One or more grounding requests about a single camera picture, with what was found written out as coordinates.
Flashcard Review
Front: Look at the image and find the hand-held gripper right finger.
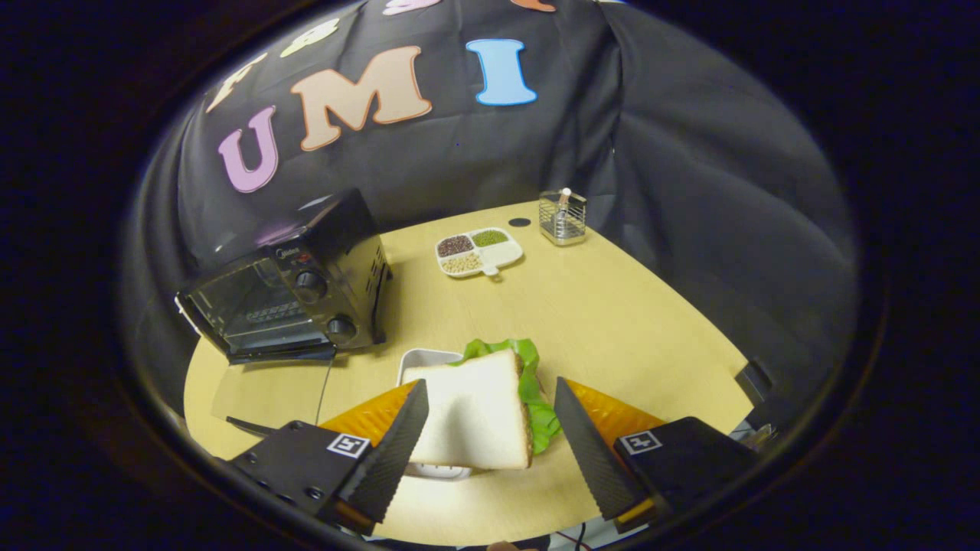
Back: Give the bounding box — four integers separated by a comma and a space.
554, 376, 760, 536

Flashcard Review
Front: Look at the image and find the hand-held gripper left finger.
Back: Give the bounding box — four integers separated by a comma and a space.
227, 378, 430, 536

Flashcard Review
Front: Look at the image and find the white bread lettuce sandwich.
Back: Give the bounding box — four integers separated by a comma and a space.
402, 339, 562, 471

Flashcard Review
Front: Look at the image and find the black toaster oven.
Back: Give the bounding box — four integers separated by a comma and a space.
175, 187, 393, 439

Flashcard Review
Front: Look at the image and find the white plastic tray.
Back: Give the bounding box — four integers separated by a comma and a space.
397, 348, 475, 481

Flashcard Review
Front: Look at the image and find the black box object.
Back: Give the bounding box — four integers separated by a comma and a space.
735, 358, 775, 408

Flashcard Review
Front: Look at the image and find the white divided dish with grains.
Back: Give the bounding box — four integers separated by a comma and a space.
435, 227, 524, 279

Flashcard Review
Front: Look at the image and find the metal mesh holder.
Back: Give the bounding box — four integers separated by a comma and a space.
538, 187, 588, 246

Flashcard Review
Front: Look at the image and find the black backdrop cloth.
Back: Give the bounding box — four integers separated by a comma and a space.
126, 0, 858, 399

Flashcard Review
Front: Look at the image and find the thin black power cable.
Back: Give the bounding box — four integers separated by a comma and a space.
315, 358, 336, 427

